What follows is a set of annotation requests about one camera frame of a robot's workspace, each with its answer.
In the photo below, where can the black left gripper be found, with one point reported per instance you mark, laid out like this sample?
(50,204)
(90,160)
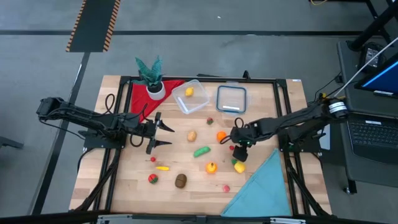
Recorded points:
(153,133)

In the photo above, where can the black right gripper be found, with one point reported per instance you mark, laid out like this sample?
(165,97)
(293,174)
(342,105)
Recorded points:
(240,153)

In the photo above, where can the yellow toy pineapple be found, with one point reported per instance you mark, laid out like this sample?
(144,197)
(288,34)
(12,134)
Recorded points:
(239,167)

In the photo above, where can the plain orange toy fruit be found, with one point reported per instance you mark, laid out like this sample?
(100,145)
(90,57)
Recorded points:
(221,136)

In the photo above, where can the tan toy potato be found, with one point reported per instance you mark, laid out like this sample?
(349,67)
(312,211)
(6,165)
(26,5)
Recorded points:
(191,136)

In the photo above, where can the green toy cucumber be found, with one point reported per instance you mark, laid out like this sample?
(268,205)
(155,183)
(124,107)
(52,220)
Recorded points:
(202,152)

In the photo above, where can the yellow toy lemon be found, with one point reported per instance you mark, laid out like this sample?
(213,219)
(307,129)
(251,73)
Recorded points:
(189,91)

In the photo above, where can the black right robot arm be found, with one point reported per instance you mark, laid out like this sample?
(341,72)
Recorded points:
(295,119)

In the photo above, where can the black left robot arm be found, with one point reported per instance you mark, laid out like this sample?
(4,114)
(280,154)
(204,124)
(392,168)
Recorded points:
(93,119)

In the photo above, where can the small red toy tomato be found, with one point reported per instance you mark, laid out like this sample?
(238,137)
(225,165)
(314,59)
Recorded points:
(153,159)

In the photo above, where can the orange toy fruit with leaf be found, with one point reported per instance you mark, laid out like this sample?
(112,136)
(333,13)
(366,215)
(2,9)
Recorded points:
(211,168)

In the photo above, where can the small yellow toy banana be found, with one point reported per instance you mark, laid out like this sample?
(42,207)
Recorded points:
(162,168)

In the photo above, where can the pink toy raspberry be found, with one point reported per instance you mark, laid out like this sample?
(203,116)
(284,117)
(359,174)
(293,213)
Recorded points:
(226,188)

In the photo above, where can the clear plastic container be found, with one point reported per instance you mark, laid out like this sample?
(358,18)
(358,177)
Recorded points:
(191,104)

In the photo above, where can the white plant pot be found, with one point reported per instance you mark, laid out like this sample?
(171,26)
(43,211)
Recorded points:
(156,93)

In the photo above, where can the red cloth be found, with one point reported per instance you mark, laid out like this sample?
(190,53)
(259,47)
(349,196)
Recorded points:
(140,99)

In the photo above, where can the large red toy strawberry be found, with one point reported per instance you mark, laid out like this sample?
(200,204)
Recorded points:
(153,178)

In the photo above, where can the light blue cloth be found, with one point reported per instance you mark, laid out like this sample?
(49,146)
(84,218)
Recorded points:
(264,193)

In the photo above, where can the brown toy kiwi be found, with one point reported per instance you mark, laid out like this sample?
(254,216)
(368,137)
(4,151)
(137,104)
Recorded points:
(180,180)

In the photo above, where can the clear lid with blue rim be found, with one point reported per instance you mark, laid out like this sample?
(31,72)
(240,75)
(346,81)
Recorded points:
(231,99)

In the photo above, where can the green artificial plant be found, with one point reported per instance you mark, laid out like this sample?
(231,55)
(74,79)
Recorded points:
(150,73)

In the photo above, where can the black clamp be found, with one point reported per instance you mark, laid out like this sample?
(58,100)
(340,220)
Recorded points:
(246,74)

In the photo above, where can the black mat with striped edges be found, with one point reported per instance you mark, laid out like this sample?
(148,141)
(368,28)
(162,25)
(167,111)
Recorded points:
(93,25)

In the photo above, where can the black laptop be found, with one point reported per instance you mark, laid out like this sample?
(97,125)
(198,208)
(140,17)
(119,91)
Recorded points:
(373,137)

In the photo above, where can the black monitor with blue screen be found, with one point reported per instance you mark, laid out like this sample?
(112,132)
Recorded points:
(382,77)

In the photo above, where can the black power adapter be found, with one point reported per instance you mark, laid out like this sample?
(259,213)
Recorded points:
(370,57)

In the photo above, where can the black stand pole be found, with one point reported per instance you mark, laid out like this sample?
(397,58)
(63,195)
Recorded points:
(373,28)

